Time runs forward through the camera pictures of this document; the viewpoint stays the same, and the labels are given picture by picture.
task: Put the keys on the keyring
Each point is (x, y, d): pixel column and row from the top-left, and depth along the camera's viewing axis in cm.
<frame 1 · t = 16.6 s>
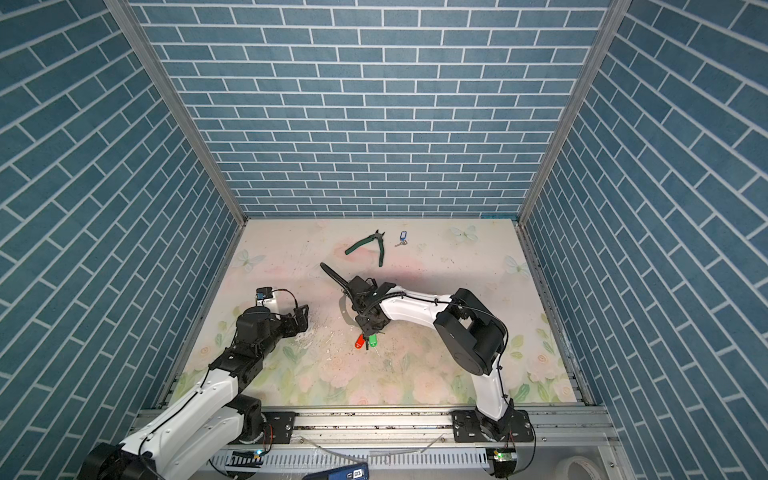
left hand: (295, 308, 86), fingers open
right hand: (367, 321, 91), fingers closed
red tagged key: (360, 342, 90), on the table
green tagged key: (373, 340, 90), on the table
green handled pliers: (376, 235, 118), on the table
blue tagged key: (403, 237, 118), on the table

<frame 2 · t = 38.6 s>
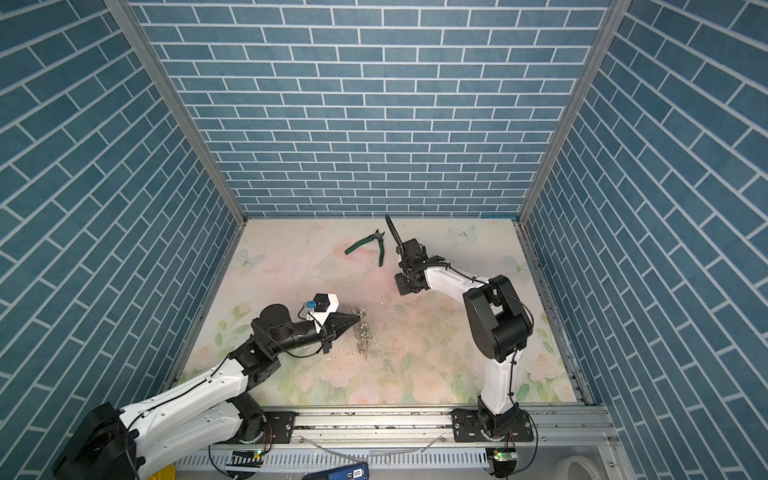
left hand: (356, 321, 72), fingers closed
right hand: (403, 280, 98), fingers closed
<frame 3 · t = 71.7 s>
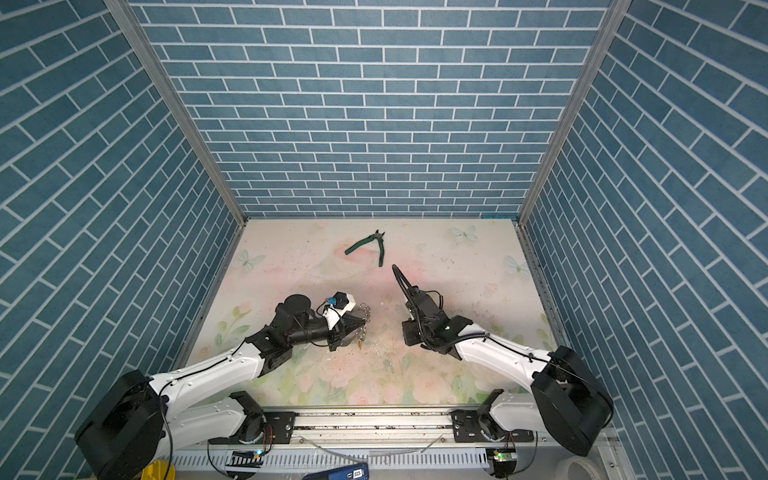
left hand: (361, 322, 78), fingers closed
right hand: (403, 323, 86), fingers closed
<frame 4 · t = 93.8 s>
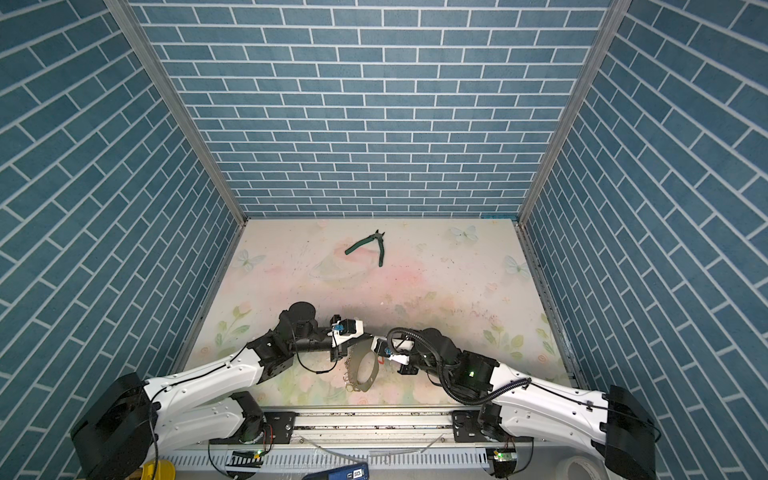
left hand: (368, 335, 75), fingers closed
right hand: (384, 333, 75), fingers closed
